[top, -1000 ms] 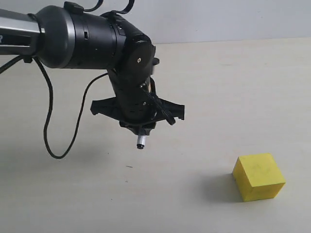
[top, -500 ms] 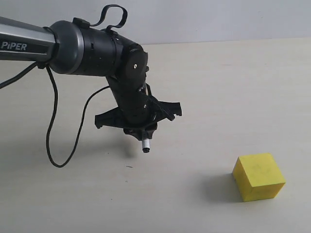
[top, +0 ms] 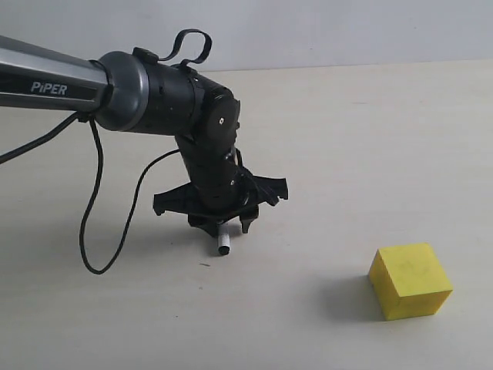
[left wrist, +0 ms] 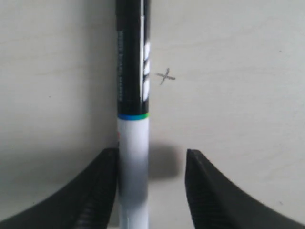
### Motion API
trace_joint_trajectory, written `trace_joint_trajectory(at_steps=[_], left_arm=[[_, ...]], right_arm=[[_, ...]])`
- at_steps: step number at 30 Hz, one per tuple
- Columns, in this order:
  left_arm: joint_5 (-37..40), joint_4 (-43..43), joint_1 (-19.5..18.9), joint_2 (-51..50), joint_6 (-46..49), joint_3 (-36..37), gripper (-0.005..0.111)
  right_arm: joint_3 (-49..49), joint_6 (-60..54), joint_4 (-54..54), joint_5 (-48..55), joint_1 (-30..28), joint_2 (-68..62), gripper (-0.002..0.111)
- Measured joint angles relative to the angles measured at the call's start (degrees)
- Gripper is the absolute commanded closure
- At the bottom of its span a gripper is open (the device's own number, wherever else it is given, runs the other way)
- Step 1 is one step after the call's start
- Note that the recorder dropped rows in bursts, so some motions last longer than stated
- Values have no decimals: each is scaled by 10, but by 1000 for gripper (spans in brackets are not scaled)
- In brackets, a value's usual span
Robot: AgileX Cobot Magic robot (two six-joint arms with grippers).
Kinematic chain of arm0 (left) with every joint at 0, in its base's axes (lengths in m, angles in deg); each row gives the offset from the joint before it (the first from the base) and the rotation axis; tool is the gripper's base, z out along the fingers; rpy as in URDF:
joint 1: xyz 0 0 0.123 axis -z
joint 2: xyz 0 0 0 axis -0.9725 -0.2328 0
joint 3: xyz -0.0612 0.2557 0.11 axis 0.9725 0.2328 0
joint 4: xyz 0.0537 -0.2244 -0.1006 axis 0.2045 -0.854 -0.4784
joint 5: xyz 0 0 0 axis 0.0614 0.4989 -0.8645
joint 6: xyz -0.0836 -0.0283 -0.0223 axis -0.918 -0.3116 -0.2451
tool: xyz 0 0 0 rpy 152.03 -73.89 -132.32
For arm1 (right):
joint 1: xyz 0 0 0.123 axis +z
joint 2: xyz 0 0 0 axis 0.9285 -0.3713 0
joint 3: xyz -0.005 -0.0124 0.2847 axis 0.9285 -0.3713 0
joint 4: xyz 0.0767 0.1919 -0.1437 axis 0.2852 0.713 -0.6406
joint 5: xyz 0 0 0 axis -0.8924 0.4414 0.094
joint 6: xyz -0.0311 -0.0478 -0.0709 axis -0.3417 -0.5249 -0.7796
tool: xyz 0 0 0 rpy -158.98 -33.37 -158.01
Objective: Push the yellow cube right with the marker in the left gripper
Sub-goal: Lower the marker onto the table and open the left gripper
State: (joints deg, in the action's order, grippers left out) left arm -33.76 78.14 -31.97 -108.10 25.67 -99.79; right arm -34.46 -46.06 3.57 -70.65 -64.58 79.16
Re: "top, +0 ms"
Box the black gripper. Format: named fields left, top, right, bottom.
left=153, top=166, right=288, bottom=237

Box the black and white marker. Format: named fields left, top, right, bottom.
left=217, top=223, right=230, bottom=256

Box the yellow foam cube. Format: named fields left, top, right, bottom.
left=367, top=243, right=454, bottom=321

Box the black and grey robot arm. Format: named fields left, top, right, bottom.
left=1, top=37, right=288, bottom=236

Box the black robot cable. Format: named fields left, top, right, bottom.
left=0, top=28, right=213, bottom=275

